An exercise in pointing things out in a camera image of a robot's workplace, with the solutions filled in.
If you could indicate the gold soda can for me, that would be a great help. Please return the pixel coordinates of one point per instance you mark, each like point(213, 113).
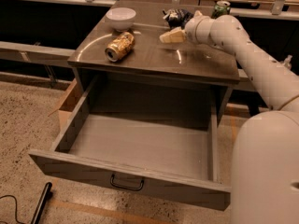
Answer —
point(120, 46)

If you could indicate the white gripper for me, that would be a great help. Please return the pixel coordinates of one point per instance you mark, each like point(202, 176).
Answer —
point(192, 30)

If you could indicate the grey drawer cabinet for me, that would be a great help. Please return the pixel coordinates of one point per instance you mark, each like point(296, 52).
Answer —
point(151, 58)

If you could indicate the open grey top drawer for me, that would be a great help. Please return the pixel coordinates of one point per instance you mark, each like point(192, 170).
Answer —
point(165, 134)

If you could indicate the grey metal rail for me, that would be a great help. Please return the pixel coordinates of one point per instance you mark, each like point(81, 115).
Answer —
point(34, 54)

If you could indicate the blue chip bag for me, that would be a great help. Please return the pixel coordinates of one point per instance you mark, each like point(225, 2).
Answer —
point(176, 17)

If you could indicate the black drawer handle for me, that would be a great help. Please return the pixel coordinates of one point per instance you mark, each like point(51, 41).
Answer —
point(125, 184)

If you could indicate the white bowl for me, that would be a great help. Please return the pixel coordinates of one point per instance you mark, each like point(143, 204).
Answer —
point(120, 18)

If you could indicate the green soda can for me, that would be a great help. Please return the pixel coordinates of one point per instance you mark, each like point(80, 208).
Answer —
point(221, 8)

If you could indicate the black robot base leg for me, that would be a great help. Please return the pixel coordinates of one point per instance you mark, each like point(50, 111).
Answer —
point(41, 203)

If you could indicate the clear plastic bottle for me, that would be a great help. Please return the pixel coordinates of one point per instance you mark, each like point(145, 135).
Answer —
point(287, 62)

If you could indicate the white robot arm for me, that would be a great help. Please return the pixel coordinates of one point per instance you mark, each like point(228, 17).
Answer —
point(265, 160)

